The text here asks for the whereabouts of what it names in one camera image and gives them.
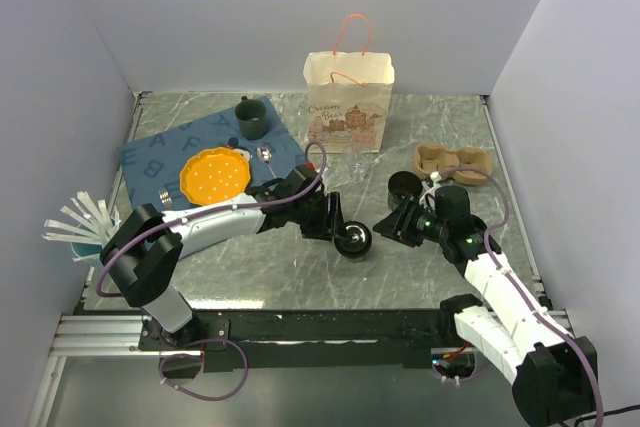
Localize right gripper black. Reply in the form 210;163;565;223
371;193;448;248

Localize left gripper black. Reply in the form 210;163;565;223
290;192;347;243

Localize black cup lid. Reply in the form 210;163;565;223
334;221;372;257

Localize dark takeout cup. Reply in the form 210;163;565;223
343;249;370;262
387;171;423;211

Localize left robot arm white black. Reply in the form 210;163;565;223
100;164;371;349

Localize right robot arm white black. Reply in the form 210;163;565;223
373;186;602;426

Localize clear plastic cup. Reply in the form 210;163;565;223
342;142;372;183

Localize brown pulp cup carrier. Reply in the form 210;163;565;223
413;143;493;186

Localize silver spoon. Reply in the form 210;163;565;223
256;146;277;178

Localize yellow dotted plate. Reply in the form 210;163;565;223
179;147;251;206

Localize dark green mug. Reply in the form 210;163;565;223
234;96;269;140

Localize silver fork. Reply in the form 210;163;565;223
158;188;173;210

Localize blue alphabet placemat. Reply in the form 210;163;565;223
119;93;305;210

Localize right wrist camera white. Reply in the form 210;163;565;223
419;171;444;210

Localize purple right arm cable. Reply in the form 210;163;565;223
434;166;606;427

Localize cream paper bag orange handles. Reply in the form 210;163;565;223
303;13;395;153

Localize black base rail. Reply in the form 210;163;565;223
138;308;464;373

